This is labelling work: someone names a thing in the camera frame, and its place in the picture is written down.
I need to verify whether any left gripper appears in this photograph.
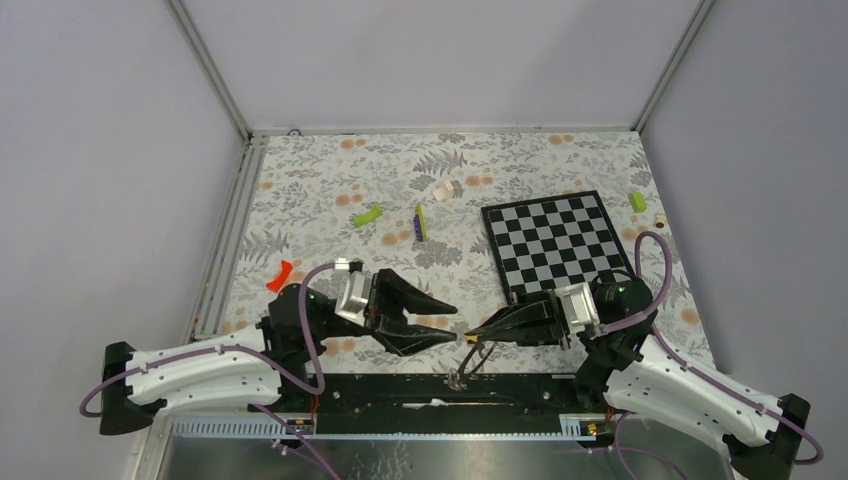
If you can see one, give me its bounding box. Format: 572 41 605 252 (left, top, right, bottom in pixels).
314 272 460 355

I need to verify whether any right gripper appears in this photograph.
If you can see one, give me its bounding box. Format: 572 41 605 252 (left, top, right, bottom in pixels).
465 286 587 347

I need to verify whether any large silver keyring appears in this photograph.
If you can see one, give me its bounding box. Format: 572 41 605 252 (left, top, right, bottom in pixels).
446 342 498 391

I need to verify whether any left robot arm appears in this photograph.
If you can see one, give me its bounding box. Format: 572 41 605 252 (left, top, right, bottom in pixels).
79 258 458 436

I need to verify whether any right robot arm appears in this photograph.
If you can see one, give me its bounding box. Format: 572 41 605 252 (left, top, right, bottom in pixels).
465 276 810 479

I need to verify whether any black white chessboard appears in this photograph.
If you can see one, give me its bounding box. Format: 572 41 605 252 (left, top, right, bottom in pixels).
481 190 634 305

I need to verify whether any green curved block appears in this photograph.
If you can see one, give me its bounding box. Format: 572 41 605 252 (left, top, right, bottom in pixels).
352 204 383 228

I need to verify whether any floral table mat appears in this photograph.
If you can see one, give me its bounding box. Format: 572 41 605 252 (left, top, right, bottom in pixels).
210 131 718 376

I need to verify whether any red curved block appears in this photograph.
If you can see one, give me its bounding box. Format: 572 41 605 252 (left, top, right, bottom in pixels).
266 260 293 294

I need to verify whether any cream toy block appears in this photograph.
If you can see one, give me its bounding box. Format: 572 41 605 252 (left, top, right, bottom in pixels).
432 181 456 202

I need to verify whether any small green block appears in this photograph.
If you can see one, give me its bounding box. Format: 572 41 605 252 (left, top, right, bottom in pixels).
628 191 647 213

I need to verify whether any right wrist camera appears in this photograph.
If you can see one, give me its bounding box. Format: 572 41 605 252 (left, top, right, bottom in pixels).
554 282 600 334

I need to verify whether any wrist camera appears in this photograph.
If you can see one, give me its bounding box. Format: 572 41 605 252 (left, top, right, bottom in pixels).
554 282 600 334
334 258 372 327

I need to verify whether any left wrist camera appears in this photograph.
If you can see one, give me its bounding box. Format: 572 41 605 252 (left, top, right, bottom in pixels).
334 258 372 327

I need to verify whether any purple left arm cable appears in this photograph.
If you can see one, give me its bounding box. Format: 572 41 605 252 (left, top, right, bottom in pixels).
79 262 346 480

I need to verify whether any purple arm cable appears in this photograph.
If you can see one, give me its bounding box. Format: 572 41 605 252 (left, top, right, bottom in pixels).
582 231 825 480
79 262 346 480

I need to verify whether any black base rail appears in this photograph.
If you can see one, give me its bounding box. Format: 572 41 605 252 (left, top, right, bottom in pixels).
247 372 617 437

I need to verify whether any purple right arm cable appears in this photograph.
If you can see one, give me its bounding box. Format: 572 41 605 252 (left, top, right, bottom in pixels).
582 231 825 480

